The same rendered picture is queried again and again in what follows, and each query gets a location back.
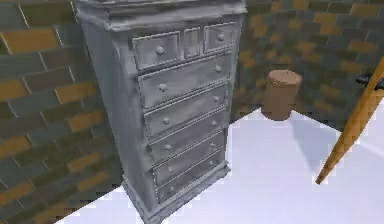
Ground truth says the black door handle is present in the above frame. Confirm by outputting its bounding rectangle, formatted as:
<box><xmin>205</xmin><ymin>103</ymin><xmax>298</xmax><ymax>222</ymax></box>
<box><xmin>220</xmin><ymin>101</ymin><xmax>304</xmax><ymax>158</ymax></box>
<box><xmin>355</xmin><ymin>74</ymin><xmax>384</xmax><ymax>92</ymax></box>

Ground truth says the brown round bin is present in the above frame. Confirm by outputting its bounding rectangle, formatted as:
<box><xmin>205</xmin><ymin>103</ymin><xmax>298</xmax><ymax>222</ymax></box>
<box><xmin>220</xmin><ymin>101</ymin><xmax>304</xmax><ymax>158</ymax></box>
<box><xmin>261</xmin><ymin>69</ymin><xmax>303</xmax><ymax>122</ymax></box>

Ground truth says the grey chest of drawers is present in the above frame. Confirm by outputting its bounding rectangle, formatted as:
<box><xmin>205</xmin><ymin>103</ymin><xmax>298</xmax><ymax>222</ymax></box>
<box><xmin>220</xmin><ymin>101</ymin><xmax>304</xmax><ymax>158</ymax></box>
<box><xmin>73</xmin><ymin>0</ymin><xmax>249</xmax><ymax>224</ymax></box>

